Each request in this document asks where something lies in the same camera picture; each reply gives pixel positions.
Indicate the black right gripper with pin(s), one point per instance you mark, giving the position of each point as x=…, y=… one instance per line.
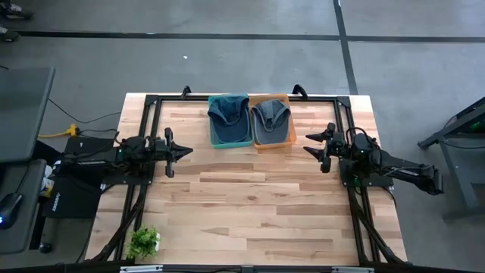
x=341, y=146

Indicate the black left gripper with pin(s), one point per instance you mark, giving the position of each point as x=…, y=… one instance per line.
x=169, y=151

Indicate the grey baseball cap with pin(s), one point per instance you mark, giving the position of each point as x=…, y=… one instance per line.
x=271, y=127

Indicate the dark blue baseball cap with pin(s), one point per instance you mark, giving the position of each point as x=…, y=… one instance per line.
x=229, y=121

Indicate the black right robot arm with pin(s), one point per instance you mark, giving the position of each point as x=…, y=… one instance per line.
x=365, y=151

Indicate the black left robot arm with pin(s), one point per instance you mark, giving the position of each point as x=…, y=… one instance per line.
x=130, y=153

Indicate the orange translucent plastic bin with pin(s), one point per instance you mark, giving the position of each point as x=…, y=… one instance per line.
x=293, y=125

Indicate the teal translucent plastic bin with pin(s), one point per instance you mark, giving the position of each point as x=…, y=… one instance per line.
x=231, y=145

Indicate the black controller box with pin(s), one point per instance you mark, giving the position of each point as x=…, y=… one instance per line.
x=87, y=146

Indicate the small green potted plant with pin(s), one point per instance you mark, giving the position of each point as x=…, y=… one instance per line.
x=143, y=242

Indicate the black box white lettering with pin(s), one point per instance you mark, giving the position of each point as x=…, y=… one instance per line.
x=72, y=201

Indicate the grey metal side table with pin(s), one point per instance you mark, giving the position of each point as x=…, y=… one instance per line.
x=454, y=151

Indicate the white paper packet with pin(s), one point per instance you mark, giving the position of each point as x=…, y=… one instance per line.
x=47, y=184

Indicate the grey desk surface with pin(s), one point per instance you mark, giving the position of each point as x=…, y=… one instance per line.
x=28, y=182

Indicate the dark grey desk panel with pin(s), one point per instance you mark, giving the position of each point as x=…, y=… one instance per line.
x=22, y=113

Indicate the black caster wheel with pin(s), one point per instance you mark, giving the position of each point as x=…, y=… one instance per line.
x=45, y=248

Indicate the black computer mouse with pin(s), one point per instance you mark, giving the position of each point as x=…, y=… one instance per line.
x=9, y=208

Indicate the person's shoe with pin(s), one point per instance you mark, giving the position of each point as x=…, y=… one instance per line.
x=7, y=35
x=15, y=10

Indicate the black aluminium rig frame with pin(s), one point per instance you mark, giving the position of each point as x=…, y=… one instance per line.
x=322, y=98

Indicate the silver metal bracket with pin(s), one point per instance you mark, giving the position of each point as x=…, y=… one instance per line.
x=141, y=268
x=353, y=269

